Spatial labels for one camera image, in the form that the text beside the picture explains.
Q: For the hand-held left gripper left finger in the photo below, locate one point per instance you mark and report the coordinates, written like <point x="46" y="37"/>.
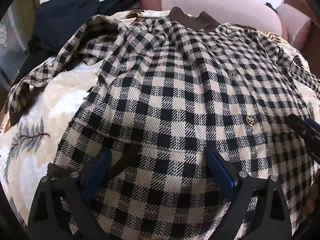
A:
<point x="100" y="170"/>

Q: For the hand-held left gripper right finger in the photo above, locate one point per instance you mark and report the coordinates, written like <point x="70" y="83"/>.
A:
<point x="220" y="170"/>

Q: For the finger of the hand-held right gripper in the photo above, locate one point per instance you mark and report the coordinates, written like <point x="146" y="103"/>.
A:
<point x="303" y="130"/>

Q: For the black and beige checkered coat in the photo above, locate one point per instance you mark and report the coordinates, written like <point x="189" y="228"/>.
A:
<point x="175" y="92"/>

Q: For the beige leaf-print blanket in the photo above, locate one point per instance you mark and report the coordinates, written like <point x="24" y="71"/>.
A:
<point x="50" y="110"/>

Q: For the navy garment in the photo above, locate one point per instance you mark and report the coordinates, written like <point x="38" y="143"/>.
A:
<point x="62" y="17"/>

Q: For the glass door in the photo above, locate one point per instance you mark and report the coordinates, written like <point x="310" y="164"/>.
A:
<point x="15" y="35"/>

